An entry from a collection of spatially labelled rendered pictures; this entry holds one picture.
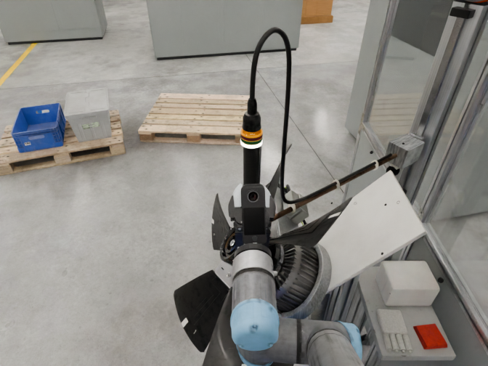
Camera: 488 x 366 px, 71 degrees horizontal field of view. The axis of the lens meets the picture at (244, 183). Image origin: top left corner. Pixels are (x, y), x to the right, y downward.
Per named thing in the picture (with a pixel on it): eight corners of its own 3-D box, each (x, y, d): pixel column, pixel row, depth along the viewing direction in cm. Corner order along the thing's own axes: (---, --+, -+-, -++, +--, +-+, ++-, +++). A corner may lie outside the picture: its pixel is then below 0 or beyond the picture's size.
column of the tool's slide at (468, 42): (345, 335, 205) (465, -2, 94) (355, 346, 200) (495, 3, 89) (338, 340, 202) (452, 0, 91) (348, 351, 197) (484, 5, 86)
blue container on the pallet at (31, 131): (66, 120, 389) (60, 102, 375) (63, 147, 344) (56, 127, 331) (27, 126, 379) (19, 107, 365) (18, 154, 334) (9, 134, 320)
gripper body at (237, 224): (234, 232, 77) (233, 277, 68) (233, 203, 72) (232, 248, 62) (268, 232, 77) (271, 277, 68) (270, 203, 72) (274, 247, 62)
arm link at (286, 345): (295, 376, 63) (298, 348, 56) (234, 371, 64) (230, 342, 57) (295, 335, 69) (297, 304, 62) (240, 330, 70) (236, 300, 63)
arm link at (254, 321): (232, 356, 55) (227, 328, 50) (233, 295, 64) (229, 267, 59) (280, 354, 55) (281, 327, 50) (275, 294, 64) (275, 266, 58)
